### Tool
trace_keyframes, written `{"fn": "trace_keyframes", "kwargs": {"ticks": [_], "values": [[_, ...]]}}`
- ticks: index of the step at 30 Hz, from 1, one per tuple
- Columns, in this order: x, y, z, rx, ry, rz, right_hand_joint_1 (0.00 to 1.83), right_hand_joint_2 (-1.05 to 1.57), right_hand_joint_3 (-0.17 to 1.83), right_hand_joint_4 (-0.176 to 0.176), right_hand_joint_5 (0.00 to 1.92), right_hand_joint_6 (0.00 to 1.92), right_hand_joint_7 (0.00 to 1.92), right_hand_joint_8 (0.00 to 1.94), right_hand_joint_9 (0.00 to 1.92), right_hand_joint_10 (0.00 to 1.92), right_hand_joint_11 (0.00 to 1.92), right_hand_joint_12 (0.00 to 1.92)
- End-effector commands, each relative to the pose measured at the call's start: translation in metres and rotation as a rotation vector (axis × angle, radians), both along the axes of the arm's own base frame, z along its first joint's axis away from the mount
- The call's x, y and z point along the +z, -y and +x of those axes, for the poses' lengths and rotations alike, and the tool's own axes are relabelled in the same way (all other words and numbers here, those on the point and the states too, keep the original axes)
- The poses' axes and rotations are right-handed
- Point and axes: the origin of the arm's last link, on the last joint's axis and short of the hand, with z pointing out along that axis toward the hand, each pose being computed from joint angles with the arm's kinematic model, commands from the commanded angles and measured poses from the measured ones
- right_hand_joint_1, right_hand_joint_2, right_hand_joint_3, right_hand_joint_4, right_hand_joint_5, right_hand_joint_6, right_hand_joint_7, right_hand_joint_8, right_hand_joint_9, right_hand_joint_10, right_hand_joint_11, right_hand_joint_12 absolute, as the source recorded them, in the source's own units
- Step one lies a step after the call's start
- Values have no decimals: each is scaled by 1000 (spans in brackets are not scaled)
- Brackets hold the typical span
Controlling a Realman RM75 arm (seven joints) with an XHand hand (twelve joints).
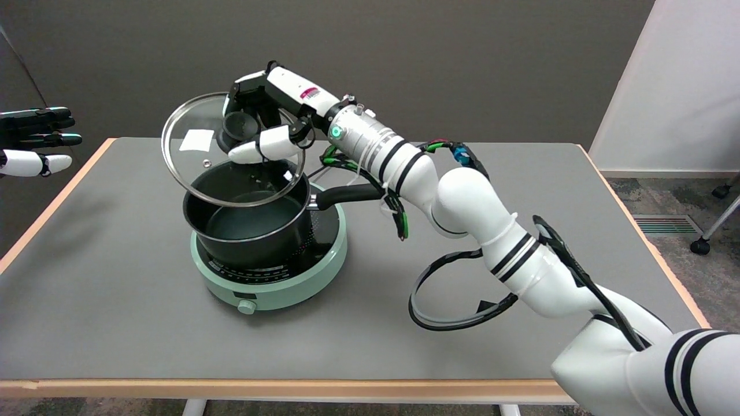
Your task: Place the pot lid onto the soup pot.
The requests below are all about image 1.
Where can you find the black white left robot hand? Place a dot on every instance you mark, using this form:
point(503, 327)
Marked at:
point(29, 162)

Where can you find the grey chair leg with caster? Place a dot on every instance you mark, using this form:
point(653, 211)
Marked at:
point(700, 247)

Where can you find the white table leg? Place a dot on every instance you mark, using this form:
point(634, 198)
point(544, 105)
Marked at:
point(510, 411)
point(193, 408)

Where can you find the mint green induction cooker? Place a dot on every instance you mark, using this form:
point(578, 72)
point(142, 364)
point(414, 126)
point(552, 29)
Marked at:
point(292, 289)

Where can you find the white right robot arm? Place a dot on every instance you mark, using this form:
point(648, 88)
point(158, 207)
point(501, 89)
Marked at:
point(474, 202)

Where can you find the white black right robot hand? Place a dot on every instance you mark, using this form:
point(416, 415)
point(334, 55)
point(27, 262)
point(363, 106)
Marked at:
point(289, 86)

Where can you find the floor vent grille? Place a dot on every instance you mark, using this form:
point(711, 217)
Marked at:
point(665, 225)

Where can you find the glass pot lid black knob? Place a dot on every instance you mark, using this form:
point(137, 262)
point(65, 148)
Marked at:
point(191, 170)

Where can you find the black chair caster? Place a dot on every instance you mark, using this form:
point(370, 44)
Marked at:
point(720, 192)

